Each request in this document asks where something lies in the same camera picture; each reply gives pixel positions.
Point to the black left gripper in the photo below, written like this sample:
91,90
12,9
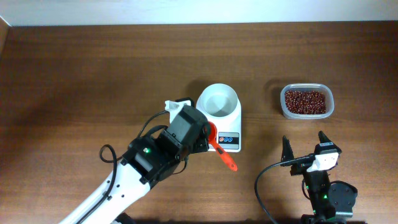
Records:
200,145

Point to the white digital kitchen scale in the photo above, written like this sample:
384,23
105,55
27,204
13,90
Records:
229,129

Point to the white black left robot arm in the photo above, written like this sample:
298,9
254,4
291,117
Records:
150,158

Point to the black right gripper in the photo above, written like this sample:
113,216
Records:
304,166

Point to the red adzuki beans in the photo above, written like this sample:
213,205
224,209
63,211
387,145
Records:
305,102

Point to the white plastic bowl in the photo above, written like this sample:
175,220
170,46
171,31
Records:
218,100

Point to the orange measuring scoop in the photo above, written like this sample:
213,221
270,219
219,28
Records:
225,157

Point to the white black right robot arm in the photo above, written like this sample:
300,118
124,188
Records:
331,201

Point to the clear plastic food container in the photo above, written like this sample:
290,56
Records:
329,100

